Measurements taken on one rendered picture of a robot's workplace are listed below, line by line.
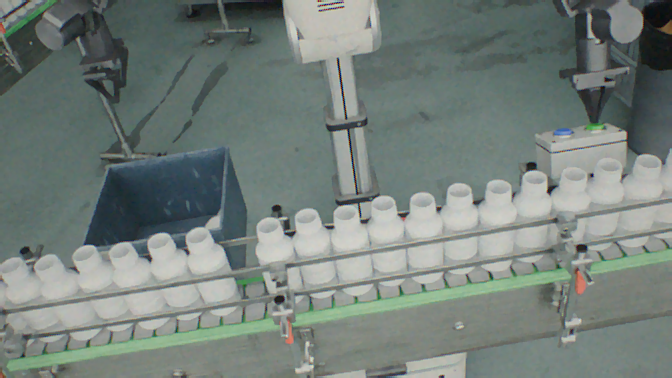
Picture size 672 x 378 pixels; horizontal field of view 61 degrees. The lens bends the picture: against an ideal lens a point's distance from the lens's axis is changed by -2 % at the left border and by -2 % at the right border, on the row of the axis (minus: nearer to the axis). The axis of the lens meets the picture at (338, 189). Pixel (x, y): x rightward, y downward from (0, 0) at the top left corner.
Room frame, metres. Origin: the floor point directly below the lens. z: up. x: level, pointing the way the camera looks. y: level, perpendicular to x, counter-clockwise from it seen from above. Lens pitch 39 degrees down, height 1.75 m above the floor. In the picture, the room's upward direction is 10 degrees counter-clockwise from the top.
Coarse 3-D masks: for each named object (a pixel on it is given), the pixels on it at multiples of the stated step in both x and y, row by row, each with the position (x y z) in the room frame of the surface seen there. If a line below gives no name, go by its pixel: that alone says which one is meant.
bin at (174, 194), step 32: (160, 160) 1.23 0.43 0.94; (192, 160) 1.23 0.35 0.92; (224, 160) 1.23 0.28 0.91; (128, 192) 1.23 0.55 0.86; (160, 192) 1.23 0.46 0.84; (192, 192) 1.23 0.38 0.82; (224, 192) 1.04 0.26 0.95; (96, 224) 1.03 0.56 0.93; (128, 224) 1.18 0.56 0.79; (160, 224) 1.23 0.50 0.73; (192, 224) 1.20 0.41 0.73; (224, 224) 0.96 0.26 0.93
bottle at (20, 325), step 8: (0, 280) 0.69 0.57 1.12; (0, 288) 0.66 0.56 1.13; (0, 296) 0.65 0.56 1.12; (0, 304) 0.64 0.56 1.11; (8, 304) 0.65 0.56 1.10; (8, 320) 0.64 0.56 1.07; (16, 320) 0.65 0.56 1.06; (24, 320) 0.66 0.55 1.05; (16, 328) 0.64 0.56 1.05; (24, 328) 0.65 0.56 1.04
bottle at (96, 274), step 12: (84, 252) 0.68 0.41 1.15; (96, 252) 0.67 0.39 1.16; (84, 264) 0.65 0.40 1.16; (96, 264) 0.66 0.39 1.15; (108, 264) 0.68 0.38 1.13; (84, 276) 0.65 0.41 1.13; (96, 276) 0.65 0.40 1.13; (108, 276) 0.66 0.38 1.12; (84, 288) 0.64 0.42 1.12; (96, 288) 0.64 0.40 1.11; (108, 288) 0.65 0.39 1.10; (96, 300) 0.64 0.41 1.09; (108, 300) 0.64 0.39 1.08; (120, 300) 0.65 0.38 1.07; (108, 312) 0.64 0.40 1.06; (120, 312) 0.65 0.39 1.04; (132, 324) 0.65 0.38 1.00
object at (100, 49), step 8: (104, 24) 1.09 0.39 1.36; (88, 32) 1.06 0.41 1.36; (96, 32) 1.06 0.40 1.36; (104, 32) 1.07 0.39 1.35; (80, 40) 1.07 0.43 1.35; (88, 40) 1.06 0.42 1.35; (96, 40) 1.06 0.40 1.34; (104, 40) 1.07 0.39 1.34; (112, 40) 1.13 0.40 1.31; (120, 40) 1.12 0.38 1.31; (88, 48) 1.06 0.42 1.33; (96, 48) 1.06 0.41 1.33; (104, 48) 1.06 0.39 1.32; (112, 48) 1.07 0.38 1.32; (88, 56) 1.06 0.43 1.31; (96, 56) 1.06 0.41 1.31; (104, 56) 1.06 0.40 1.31; (112, 56) 1.05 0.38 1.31; (80, 64) 1.04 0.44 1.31; (88, 64) 1.03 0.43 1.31; (96, 64) 1.03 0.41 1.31; (104, 64) 1.03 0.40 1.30; (112, 64) 1.03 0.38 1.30
